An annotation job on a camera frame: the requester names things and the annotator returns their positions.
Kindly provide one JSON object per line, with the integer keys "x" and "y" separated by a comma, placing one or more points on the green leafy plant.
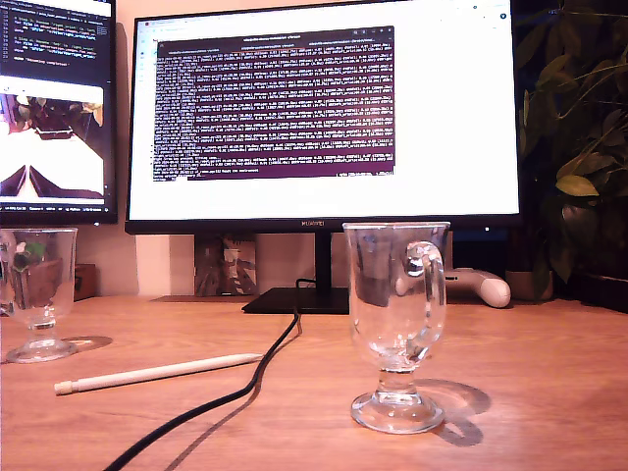
{"x": 579, "y": 162}

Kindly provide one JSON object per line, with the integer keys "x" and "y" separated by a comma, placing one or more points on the brown cardboard box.
{"x": 86, "y": 283}

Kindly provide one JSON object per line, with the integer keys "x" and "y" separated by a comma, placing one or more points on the large black Huawei monitor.
{"x": 441, "y": 122}

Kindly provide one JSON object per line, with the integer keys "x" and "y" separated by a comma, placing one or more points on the pale plant pot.
{"x": 522, "y": 285}

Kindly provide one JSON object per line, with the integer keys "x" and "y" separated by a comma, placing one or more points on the patterned picture card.
{"x": 225, "y": 267}

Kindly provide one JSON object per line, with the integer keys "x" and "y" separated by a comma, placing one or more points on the white pen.
{"x": 157, "y": 372}

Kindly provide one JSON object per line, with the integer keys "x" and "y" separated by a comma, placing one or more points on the white game controller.
{"x": 495, "y": 292}

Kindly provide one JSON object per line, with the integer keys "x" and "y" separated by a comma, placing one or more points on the black code monitor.
{"x": 59, "y": 49}

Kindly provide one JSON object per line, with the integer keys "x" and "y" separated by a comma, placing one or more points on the black planter box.
{"x": 603, "y": 292}

